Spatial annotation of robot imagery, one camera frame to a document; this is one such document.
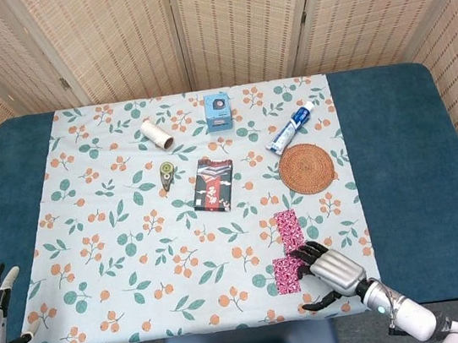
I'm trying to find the fruit and leaf print tablecloth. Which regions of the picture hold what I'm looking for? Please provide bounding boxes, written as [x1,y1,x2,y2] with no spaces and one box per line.
[0,68,387,343]

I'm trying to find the round woven rattan coaster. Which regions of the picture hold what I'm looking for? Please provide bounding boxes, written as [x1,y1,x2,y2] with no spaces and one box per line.
[275,139,339,197]

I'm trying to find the green brown correction tape dispenser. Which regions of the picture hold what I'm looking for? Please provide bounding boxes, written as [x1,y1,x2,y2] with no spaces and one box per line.
[157,160,177,192]

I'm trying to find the pink patterned packet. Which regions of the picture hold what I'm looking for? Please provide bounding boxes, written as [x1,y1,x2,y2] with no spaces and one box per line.
[272,206,309,259]
[271,253,311,297]

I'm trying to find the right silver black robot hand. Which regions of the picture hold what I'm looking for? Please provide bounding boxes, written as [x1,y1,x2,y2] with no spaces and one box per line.
[286,233,373,315]

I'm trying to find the white paper roll cardboard core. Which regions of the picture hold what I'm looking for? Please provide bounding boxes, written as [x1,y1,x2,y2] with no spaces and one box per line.
[139,116,176,154]

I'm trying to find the blue white toothpaste tube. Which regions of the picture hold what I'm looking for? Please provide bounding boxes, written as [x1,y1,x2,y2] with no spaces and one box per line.
[260,99,321,157]

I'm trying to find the small blue cardboard box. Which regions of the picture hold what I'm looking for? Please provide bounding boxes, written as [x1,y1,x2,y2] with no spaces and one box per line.
[201,90,236,133]

